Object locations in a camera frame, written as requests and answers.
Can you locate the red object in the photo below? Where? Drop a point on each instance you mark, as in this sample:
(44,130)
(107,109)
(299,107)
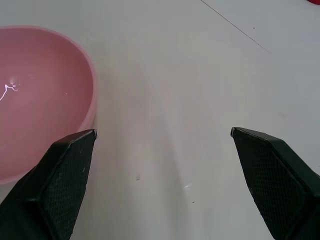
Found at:
(314,1)

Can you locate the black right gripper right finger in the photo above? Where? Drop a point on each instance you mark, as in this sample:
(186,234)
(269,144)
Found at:
(277,185)

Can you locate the pink plastic bowl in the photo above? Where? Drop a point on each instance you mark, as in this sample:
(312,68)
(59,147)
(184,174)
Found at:
(42,100)

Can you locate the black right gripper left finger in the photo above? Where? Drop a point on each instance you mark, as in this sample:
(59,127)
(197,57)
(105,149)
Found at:
(57,190)

